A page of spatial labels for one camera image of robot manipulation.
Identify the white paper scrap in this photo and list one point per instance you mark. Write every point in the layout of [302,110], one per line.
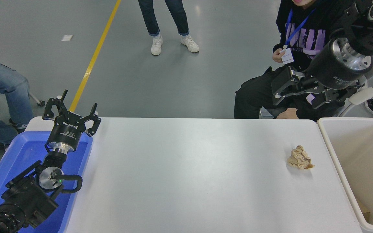
[67,37]

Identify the person's left hand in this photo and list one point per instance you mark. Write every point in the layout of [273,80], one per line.
[288,114]

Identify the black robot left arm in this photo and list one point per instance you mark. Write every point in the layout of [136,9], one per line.
[28,197]

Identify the tan paper ball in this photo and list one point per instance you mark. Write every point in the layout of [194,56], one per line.
[299,158]

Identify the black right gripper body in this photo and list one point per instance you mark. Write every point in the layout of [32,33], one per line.
[325,71]

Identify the brown cardboard scrap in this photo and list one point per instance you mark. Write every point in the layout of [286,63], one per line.
[364,210]

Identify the grey and white chair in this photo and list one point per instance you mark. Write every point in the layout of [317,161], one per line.
[363,95]

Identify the blue plastic tray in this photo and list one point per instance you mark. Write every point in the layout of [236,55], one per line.
[21,152]

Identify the large pale plastic bin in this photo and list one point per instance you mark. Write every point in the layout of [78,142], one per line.
[361,155]

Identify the person's right hand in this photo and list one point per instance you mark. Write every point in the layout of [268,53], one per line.
[278,56]

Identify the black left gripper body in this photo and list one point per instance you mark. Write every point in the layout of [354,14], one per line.
[66,131]

